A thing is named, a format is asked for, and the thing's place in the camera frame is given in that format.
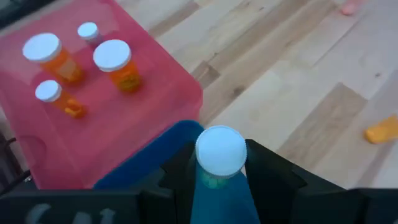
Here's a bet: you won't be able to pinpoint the small purple-tinted medicine bottle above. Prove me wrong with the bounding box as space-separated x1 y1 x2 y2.
76 21 105 48

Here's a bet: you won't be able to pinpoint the small blue-tinted medicine bottle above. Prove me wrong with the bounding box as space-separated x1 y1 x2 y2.
195 124 248 191

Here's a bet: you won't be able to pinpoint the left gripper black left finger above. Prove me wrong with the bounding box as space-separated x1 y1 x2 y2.
159 141 198 224

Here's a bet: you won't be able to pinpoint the black metal table frame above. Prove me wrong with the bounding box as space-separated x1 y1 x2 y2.
0 0 55 29

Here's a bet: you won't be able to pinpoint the small pink medicine bottle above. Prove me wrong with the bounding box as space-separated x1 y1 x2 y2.
340 0 365 16

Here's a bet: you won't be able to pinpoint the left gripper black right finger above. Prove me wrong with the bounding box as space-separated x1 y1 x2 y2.
245 138 307 224

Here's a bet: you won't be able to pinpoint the small amber bottle pale pills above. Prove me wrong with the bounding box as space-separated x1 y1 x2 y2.
364 114 398 145

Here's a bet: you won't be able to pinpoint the translucent red plastic bin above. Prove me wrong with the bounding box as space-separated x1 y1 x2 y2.
0 0 204 191

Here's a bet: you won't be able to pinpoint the blue plastic bin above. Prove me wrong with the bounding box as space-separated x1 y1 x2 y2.
93 119 262 224

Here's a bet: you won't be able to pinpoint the small amber bottle orange pills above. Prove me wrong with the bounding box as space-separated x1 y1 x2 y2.
34 79 88 119

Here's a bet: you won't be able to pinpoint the large amber medicine bottle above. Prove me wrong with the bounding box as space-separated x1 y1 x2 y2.
93 39 142 93
22 32 85 85

